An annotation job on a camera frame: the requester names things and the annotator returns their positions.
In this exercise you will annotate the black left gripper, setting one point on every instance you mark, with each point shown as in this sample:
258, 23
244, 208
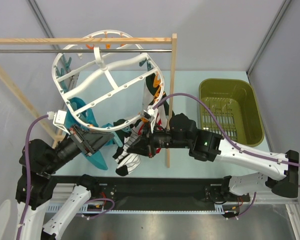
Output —
93, 140

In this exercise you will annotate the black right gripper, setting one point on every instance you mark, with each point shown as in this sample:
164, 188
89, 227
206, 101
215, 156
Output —
150, 142

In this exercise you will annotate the white pinstriped black-toe sock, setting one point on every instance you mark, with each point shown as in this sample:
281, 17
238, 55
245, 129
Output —
127, 163
123, 150

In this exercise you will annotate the red white striped sock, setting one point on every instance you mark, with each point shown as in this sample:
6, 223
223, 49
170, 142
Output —
142, 127

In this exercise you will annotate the teal clothes peg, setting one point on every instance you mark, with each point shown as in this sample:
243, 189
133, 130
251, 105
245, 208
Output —
66, 62
121, 136

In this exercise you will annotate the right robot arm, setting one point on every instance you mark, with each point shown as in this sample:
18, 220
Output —
277, 172

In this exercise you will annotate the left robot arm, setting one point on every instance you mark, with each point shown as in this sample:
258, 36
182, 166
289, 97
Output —
36, 185

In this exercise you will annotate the teal blue garment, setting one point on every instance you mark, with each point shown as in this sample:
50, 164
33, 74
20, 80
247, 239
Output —
87, 116

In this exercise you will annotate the metal hanging rod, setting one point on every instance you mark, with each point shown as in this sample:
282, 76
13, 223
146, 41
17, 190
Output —
63, 51

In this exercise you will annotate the olive green plastic basket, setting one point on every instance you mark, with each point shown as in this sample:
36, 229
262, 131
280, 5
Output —
233, 103

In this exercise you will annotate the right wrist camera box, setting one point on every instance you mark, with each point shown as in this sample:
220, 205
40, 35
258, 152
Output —
149, 117

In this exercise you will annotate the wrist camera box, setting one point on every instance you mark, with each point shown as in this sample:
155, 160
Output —
149, 117
58, 119

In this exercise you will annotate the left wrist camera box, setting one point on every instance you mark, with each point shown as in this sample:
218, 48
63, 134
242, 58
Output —
58, 119

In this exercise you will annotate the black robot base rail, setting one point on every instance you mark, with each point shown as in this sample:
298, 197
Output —
163, 194

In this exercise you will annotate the wooden clothes rack frame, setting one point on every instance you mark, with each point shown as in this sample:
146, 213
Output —
106, 62

